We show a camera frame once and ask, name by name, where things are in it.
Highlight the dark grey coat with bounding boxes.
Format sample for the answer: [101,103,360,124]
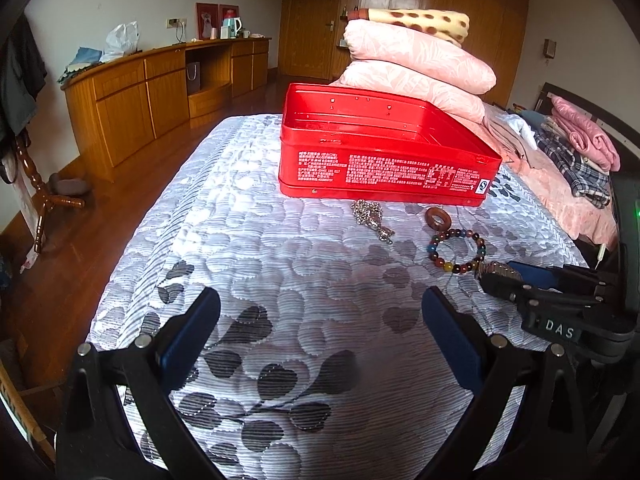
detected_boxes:
[0,15,49,137]

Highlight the wooden sideboard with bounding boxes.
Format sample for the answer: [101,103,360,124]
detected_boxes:
[61,37,272,184]

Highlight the pink folded quilt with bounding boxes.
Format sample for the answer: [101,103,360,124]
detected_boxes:
[330,60,486,124]
[343,20,498,96]

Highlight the beige folded garment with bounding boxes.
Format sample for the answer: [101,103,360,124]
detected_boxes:
[542,115,609,174]

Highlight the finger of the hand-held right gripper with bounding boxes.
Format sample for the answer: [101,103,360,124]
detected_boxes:
[480,272,557,312]
[506,260,622,292]

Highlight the silver chain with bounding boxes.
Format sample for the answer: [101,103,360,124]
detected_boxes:
[351,199,396,245]

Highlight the wooden coat rack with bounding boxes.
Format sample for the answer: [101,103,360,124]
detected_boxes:
[12,130,86,254]

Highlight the white cloth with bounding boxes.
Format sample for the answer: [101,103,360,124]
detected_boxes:
[500,112,539,151]

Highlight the multicoloured bead bracelet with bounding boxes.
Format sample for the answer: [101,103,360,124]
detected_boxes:
[427,227,487,277]

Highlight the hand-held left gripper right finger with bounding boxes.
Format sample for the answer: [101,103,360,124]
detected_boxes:
[421,286,587,480]

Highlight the blue cloth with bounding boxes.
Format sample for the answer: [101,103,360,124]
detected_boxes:
[57,47,109,84]

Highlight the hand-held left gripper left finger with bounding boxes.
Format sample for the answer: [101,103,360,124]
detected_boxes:
[55,287,223,480]

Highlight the white plastic bag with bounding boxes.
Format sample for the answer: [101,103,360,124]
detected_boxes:
[102,21,141,64]

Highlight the pink bed sheet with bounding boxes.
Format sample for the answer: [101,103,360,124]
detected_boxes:
[480,105,621,252]

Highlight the red tin box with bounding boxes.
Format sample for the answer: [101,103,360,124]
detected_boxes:
[279,82,503,208]

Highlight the white floral quilted bedspread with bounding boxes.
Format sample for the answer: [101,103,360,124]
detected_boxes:
[85,112,589,480]

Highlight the dark wooden headboard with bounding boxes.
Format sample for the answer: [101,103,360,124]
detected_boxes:
[535,82,640,173]

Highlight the yellow brown spotted blanket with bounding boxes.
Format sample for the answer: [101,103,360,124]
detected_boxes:
[350,7,471,49]

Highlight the grey slippers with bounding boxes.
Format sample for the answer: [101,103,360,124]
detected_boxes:
[47,173,94,196]

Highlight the pink folded garment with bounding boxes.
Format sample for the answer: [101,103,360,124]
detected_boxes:
[550,95,621,172]

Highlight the plaid folded clothes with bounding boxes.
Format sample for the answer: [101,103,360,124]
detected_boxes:
[535,130,614,209]

